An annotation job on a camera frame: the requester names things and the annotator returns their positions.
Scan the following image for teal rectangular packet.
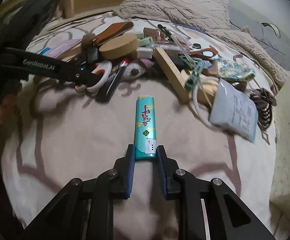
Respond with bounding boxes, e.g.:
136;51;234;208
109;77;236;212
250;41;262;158
134;96;157;160

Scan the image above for orange white scissors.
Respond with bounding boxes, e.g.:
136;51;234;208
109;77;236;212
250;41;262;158
75;60;112;94

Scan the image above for purple flat box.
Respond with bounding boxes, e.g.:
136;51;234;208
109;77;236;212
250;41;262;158
43;39;81;58

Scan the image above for black cosmetic packet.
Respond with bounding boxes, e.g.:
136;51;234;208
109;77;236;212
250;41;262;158
96;59;130;103

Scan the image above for green circuit board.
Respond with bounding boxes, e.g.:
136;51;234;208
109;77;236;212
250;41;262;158
184;61;206;91

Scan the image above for wooden block stand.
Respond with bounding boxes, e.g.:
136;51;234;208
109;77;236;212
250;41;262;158
153;48;192;103

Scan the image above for grey text pouch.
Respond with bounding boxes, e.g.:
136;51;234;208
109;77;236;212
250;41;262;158
209;79;258;143

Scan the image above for floral fabric pouch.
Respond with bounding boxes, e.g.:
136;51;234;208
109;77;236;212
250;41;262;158
214;58;256;82

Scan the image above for round cork box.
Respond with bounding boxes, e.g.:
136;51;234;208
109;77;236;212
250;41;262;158
99;33;139;60

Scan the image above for white storage box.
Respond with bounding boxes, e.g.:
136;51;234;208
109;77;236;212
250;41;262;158
269;72;290;239

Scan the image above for beige fluffy blanket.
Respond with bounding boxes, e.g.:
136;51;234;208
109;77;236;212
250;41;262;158
114;0;288;89

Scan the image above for grey pillow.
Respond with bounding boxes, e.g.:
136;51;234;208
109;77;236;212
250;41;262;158
228;0;290;71

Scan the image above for white cap on headboard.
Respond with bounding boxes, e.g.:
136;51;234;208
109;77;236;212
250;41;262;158
261;22;281;38

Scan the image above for brown hair ties bundle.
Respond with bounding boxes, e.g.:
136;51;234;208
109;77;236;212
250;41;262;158
249;87;278;131

